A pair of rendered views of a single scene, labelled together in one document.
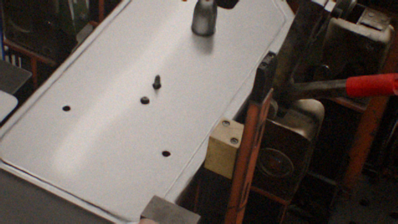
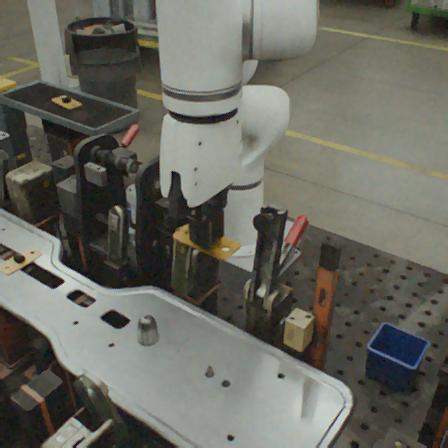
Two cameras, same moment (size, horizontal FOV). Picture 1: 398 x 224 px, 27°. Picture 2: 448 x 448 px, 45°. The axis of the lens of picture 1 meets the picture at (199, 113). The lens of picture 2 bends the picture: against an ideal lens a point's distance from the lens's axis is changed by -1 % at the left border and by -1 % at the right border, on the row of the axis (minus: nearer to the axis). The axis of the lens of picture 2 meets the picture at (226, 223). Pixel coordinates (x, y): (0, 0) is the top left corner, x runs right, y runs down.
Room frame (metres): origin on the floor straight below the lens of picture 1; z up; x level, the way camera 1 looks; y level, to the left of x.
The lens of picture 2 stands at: (0.54, 0.58, 1.65)
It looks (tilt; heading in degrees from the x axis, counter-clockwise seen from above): 34 degrees down; 286
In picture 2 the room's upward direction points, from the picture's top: straight up
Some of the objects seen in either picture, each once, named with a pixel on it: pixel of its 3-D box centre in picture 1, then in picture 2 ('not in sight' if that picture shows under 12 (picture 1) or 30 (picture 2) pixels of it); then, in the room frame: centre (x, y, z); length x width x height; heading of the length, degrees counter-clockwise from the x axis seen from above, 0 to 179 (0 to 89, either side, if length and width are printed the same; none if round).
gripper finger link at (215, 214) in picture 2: not in sight; (218, 207); (0.70, 0.03, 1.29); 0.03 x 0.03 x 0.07; 70
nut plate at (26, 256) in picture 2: not in sight; (19, 259); (1.15, -0.11, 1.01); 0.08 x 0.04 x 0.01; 71
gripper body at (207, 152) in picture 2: not in sight; (204, 145); (0.71, 0.06, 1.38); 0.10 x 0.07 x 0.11; 70
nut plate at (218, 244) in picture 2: not in sight; (206, 238); (0.71, 0.05, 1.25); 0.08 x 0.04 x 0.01; 160
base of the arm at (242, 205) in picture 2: not in sight; (240, 208); (0.83, -0.59, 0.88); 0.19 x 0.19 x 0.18
